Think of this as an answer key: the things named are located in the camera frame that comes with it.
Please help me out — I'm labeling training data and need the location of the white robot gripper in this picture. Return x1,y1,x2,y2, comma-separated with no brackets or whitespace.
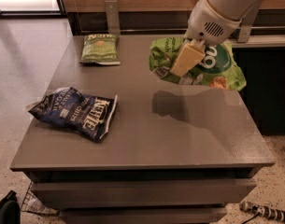
170,0,241,77

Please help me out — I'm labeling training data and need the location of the green dang rice chip bag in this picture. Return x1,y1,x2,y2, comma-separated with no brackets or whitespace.
150,36,247,91

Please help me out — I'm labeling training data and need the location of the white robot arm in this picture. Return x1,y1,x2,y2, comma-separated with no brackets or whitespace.
170,0,263,77

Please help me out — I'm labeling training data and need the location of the green jalapeno kettle chip bag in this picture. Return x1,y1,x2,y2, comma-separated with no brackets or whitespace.
80,34,121,65

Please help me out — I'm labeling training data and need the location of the blue kettle chip bag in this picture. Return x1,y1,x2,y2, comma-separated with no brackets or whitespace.
26,87,118,143

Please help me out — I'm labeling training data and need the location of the black bag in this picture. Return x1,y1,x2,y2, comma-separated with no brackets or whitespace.
0,190,21,224

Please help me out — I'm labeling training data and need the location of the grey drawer cabinet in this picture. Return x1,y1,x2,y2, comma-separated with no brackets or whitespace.
11,35,274,214

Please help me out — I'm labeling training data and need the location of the upper grey drawer front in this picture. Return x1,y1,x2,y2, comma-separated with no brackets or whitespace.
31,178,256,209

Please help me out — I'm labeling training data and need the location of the grey drawer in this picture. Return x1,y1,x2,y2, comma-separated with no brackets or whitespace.
31,178,256,209
60,207,226,224

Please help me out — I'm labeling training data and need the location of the lower grey drawer front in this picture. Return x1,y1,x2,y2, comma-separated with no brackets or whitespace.
60,207,226,224

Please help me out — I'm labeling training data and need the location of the right metal bracket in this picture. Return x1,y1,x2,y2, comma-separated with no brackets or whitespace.
236,4,260,43

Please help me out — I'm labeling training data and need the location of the metal bracket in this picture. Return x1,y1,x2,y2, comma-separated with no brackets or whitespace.
105,0,121,35
236,4,260,43

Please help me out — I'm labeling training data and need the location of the left metal bracket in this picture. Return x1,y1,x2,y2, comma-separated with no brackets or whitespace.
105,0,121,35

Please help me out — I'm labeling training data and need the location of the black white striped cable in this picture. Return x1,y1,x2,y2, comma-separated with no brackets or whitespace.
238,200,285,224

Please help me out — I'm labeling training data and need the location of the wire rack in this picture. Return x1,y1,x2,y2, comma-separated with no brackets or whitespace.
21,183,59,217

